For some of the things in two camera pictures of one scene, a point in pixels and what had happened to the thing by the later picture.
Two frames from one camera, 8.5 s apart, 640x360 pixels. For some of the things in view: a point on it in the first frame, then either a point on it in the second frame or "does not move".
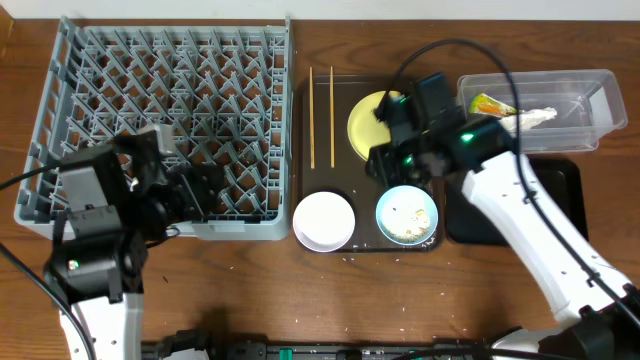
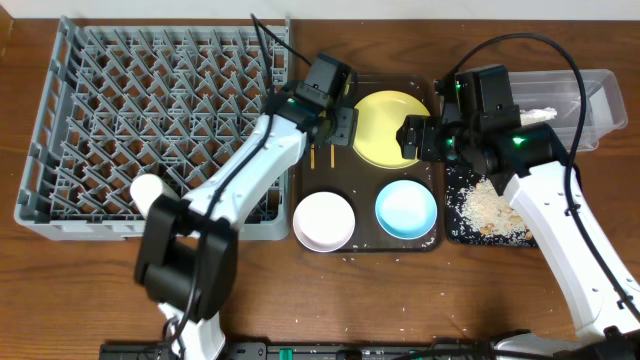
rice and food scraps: [408, 223] to [476, 211]
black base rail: [235, 347] does not move
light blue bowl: [407, 215] does not move
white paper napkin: [528, 119] does not move
